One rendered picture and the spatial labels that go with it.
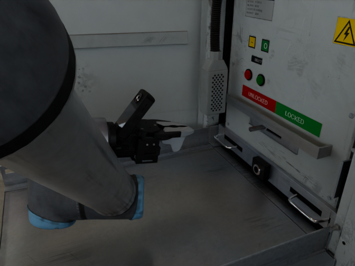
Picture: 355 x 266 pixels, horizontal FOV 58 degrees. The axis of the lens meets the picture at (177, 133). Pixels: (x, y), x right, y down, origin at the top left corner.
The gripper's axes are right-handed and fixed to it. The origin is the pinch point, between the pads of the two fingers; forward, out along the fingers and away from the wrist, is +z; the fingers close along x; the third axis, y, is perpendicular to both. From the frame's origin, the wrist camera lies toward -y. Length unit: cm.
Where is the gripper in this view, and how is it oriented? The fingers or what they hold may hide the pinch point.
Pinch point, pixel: (189, 127)
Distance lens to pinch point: 78.0
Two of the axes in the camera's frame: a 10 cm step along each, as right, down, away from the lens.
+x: 3.9, 4.1, -8.3
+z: 9.1, -0.2, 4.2
